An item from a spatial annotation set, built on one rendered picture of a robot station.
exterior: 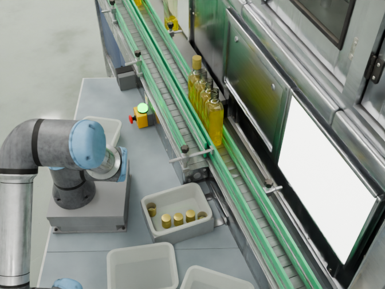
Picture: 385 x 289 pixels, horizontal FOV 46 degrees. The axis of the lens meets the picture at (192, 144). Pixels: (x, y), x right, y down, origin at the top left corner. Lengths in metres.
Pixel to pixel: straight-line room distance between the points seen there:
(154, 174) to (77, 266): 0.47
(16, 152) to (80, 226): 0.63
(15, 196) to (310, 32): 0.86
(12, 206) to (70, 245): 0.58
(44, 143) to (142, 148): 0.90
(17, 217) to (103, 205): 0.54
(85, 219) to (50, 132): 0.61
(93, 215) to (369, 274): 1.19
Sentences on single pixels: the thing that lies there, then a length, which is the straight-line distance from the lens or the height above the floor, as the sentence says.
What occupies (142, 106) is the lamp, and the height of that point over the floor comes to 0.85.
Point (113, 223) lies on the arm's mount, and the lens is 1.67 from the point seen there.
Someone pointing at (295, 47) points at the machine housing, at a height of 1.42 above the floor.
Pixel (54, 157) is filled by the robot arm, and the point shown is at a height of 1.38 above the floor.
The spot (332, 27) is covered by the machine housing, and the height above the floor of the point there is 1.54.
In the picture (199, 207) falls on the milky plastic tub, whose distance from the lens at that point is 1.73.
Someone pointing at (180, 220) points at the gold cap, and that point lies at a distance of 1.65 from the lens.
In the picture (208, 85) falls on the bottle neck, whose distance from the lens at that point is 1.65.
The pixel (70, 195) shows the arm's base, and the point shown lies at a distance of 1.63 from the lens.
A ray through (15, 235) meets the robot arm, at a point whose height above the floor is 1.24.
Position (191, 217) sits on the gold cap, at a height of 0.81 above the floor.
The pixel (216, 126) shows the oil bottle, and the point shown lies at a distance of 1.70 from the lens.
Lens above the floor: 2.18
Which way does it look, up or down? 47 degrees down
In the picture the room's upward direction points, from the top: straight up
